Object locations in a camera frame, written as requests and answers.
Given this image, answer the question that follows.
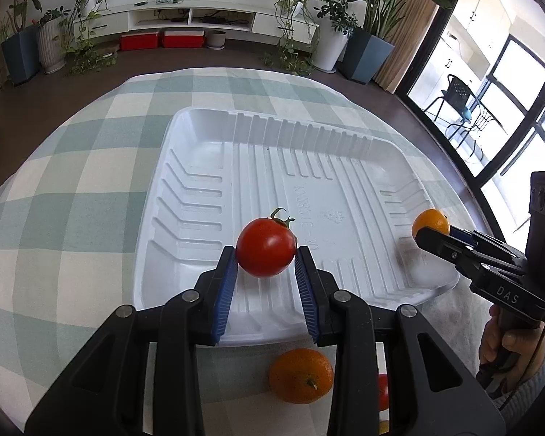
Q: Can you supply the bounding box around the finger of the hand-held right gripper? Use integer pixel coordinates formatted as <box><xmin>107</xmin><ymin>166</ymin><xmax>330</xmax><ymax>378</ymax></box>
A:
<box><xmin>415</xmin><ymin>226</ymin><xmax>526</xmax><ymax>288</ymax></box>
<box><xmin>449</xmin><ymin>228</ymin><xmax>526</xmax><ymax>274</ymax></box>

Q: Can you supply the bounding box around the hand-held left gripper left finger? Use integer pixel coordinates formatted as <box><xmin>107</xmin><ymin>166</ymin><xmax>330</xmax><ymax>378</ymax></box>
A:
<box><xmin>25</xmin><ymin>245</ymin><xmax>239</xmax><ymax>436</ymax></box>

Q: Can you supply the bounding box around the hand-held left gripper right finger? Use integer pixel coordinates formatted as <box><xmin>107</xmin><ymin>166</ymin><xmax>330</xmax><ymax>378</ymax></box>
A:
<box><xmin>294</xmin><ymin>245</ymin><xmax>507</xmax><ymax>436</ymax></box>

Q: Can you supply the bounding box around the small orange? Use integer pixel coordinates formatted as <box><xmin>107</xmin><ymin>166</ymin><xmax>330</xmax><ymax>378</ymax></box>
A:
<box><xmin>412</xmin><ymin>208</ymin><xmax>451</xmax><ymax>240</ymax></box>

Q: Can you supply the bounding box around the large red tomato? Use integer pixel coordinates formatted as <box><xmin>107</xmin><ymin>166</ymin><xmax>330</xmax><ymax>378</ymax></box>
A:
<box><xmin>235</xmin><ymin>208</ymin><xmax>298</xmax><ymax>279</ymax></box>

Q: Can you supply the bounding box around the orange with dark stem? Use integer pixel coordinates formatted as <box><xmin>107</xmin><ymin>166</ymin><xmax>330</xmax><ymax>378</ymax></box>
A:
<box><xmin>267</xmin><ymin>348</ymin><xmax>335</xmax><ymax>405</ymax></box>

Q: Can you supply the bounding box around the white plastic tray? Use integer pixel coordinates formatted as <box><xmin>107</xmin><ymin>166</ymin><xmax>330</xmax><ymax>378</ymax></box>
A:
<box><xmin>131</xmin><ymin>108</ymin><xmax>460</xmax><ymax>348</ymax></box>

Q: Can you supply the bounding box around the person's right forearm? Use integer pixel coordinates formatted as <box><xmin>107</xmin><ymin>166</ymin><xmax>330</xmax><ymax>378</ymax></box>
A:
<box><xmin>493</xmin><ymin>354</ymin><xmax>545</xmax><ymax>421</ymax></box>

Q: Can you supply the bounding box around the person's right hand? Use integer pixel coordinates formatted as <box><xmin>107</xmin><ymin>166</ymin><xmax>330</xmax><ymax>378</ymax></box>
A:
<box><xmin>479</xmin><ymin>304</ymin><xmax>545</xmax><ymax>373</ymax></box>

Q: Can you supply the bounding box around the black metal side table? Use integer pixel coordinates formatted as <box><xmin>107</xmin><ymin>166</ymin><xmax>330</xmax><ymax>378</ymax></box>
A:
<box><xmin>459</xmin><ymin>100</ymin><xmax>506</xmax><ymax>164</ymax></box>

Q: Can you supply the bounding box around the black metal chair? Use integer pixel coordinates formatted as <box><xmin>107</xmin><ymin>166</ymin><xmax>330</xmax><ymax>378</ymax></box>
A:
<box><xmin>424</xmin><ymin>74</ymin><xmax>477</xmax><ymax>146</ymax></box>

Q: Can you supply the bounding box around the beige curtain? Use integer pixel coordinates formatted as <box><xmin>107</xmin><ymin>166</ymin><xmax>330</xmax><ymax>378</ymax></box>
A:
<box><xmin>377</xmin><ymin>0</ymin><xmax>468</xmax><ymax>96</ymax></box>

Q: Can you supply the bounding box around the large-leaf plant in grey-blue pot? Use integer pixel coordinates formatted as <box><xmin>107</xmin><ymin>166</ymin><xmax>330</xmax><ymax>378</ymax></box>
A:
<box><xmin>337</xmin><ymin>0</ymin><xmax>453</xmax><ymax>86</ymax></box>

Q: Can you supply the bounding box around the bushy plant in white pot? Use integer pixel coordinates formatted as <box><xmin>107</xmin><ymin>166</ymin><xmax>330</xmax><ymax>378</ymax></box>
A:
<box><xmin>313</xmin><ymin>0</ymin><xmax>359</xmax><ymax>73</ymax></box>

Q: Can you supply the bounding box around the black set-top box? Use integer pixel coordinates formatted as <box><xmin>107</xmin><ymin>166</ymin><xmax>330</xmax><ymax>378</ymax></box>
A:
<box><xmin>199</xmin><ymin>16</ymin><xmax>248</xmax><ymax>26</ymax></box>

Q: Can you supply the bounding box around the trailing plant in white pot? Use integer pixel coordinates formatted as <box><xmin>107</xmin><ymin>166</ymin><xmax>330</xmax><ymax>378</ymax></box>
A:
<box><xmin>59</xmin><ymin>0</ymin><xmax>119</xmax><ymax>76</ymax></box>
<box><xmin>261</xmin><ymin>0</ymin><xmax>319</xmax><ymax>77</ymax></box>

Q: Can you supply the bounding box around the white television cabinet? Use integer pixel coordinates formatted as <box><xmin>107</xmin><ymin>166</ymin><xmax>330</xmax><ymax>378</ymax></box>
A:
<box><xmin>73</xmin><ymin>2</ymin><xmax>321</xmax><ymax>52</ymax></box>

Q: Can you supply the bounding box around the plant in white ribbed pot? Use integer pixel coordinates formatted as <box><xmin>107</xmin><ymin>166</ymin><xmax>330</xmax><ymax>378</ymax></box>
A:
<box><xmin>36</xmin><ymin>6</ymin><xmax>71</xmax><ymax>74</ymax></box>

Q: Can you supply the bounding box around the tall plant in blue pot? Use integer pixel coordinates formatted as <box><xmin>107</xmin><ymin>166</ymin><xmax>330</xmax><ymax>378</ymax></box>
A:
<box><xmin>0</xmin><ymin>0</ymin><xmax>44</xmax><ymax>86</ymax></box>

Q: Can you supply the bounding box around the black sliding door frame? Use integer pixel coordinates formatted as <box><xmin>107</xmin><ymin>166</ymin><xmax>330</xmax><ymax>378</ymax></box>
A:
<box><xmin>395</xmin><ymin>0</ymin><xmax>545</xmax><ymax>228</ymax></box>

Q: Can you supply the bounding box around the black cable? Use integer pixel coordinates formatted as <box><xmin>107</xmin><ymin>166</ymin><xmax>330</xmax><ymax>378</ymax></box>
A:
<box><xmin>500</xmin><ymin>322</ymin><xmax>545</xmax><ymax>414</ymax></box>

